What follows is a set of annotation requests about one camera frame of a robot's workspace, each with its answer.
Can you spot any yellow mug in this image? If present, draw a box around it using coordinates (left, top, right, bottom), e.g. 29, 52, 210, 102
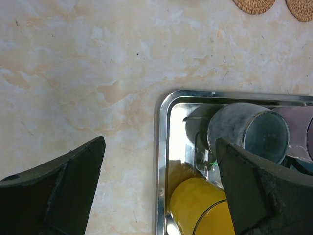
169, 177, 235, 235

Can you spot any grey mug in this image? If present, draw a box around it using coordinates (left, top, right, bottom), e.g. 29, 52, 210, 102
207, 103, 290, 164

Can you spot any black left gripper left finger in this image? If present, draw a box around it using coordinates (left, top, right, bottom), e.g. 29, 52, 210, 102
0, 136, 106, 235

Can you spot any tan woven coaster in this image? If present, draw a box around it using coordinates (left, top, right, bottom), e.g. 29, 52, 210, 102
233, 0, 275, 15

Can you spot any metal serving tray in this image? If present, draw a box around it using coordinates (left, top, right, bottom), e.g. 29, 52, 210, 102
155, 90, 313, 235

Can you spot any purple translucent cup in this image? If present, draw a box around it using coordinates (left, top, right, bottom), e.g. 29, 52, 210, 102
273, 106, 313, 163

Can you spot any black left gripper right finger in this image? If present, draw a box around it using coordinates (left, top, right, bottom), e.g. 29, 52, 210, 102
216, 138, 313, 235

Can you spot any light woven coaster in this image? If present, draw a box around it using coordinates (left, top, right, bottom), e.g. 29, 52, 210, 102
286, 0, 313, 22

